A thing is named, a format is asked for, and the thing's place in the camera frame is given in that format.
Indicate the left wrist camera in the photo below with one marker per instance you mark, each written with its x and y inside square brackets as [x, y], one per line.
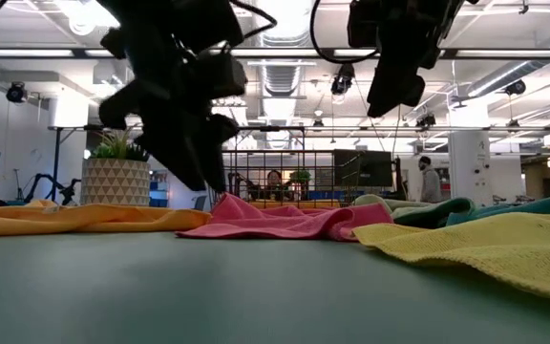
[220, 76]

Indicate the succulent in patterned pot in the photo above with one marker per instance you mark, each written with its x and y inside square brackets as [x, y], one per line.
[112, 184]

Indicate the white pillar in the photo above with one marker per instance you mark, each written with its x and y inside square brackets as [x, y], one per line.
[470, 167]

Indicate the yellow microfiber towel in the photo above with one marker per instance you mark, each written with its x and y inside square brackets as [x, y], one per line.
[494, 253]

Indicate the small distant potted plant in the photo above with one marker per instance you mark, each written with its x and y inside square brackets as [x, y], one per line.
[300, 178]

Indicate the shelf with boxes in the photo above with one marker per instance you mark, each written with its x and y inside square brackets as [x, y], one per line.
[446, 184]

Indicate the pale green microfiber towel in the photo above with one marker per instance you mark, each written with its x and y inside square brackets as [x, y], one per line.
[375, 203]

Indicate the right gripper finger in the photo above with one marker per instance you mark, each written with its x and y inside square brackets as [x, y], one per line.
[394, 95]

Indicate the grey office chair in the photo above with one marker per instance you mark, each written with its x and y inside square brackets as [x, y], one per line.
[200, 203]

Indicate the teal microfiber towel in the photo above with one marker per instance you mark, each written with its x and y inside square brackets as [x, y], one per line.
[542, 208]

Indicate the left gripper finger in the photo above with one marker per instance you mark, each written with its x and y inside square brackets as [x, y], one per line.
[189, 162]

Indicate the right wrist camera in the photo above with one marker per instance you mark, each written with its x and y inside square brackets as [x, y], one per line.
[365, 24]

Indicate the pink microfiber towel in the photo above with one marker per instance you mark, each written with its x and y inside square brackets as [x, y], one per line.
[280, 222]

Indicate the ribbed ceiling air duct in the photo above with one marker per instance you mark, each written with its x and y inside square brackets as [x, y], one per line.
[289, 24]

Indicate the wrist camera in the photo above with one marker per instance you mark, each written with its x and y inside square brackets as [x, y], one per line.
[365, 24]
[220, 76]

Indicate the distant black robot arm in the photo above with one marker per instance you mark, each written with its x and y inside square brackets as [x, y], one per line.
[46, 177]

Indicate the person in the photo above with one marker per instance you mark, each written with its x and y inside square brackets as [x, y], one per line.
[273, 179]
[430, 184]

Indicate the blue storage bins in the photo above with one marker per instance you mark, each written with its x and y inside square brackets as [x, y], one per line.
[158, 198]

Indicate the black ceiling camera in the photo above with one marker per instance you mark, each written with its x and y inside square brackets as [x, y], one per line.
[343, 79]
[425, 120]
[15, 93]
[515, 87]

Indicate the black monitor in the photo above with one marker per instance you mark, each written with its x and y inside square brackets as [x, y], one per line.
[363, 168]

